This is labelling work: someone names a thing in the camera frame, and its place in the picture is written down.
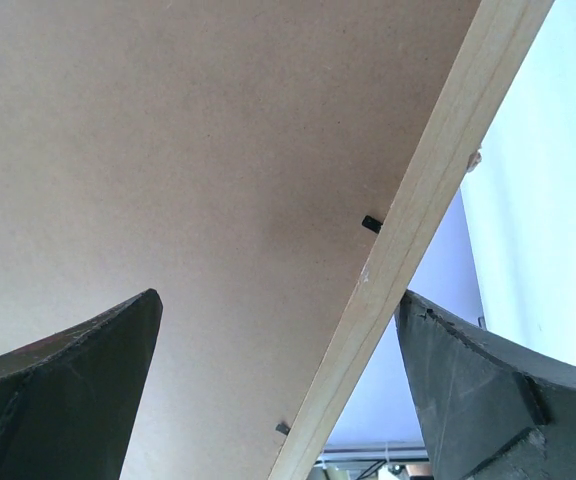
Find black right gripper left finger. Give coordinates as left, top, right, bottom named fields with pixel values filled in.
left=0, top=289, right=162, bottom=479

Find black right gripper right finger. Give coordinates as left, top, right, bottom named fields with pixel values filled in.
left=395, top=291, right=576, bottom=479

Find wooden picture frame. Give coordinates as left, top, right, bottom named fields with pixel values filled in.
left=0, top=1, right=551, bottom=479

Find aluminium front rail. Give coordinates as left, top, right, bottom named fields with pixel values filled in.
left=314, top=442, right=429, bottom=471

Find black frame retaining clip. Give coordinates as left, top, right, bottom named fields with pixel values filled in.
left=275, top=422, right=290, bottom=436
left=361, top=215, right=383, bottom=234

